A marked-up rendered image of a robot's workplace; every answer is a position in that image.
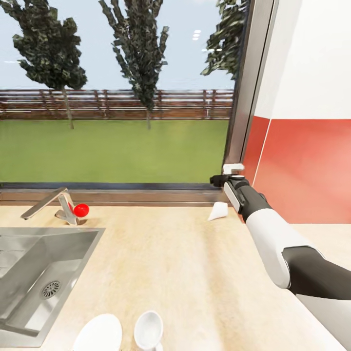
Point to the paper coffee filter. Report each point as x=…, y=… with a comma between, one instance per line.
x=219, y=210

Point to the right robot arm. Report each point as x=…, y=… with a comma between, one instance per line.
x=291, y=260

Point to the coffee cup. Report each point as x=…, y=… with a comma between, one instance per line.
x=148, y=331

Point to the countertop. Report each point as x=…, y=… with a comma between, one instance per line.
x=333, y=240
x=204, y=278

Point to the drop in sink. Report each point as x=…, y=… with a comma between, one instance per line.
x=32, y=261

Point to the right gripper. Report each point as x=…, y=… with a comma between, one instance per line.
x=217, y=180

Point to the saucer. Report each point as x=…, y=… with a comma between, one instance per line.
x=102, y=333

